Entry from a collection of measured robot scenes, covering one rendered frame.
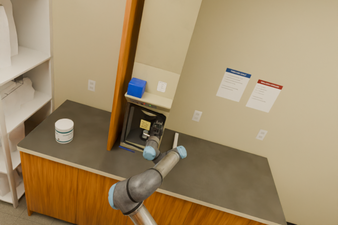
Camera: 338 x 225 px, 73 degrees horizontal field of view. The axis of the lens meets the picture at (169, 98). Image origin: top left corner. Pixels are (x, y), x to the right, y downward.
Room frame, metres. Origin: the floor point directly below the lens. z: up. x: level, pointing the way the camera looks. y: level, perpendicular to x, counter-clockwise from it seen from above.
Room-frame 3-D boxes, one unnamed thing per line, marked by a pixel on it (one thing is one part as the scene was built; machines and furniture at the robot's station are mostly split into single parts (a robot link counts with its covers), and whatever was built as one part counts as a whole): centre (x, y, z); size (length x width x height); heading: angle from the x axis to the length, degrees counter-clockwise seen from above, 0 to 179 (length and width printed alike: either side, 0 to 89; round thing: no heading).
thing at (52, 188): (1.47, -0.05, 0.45); 2.05 x 0.67 x 0.90; 89
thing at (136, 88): (1.35, 0.23, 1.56); 0.10 x 0.10 x 0.09; 89
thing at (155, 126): (1.21, 0.02, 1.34); 0.12 x 0.08 x 0.09; 179
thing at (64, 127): (1.33, 0.72, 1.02); 0.13 x 0.13 x 0.15
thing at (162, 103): (1.35, 0.13, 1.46); 0.32 x 0.12 x 0.10; 89
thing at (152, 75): (1.53, 0.13, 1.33); 0.32 x 0.25 x 0.77; 89
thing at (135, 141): (1.38, 0.13, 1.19); 0.30 x 0.01 x 0.40; 81
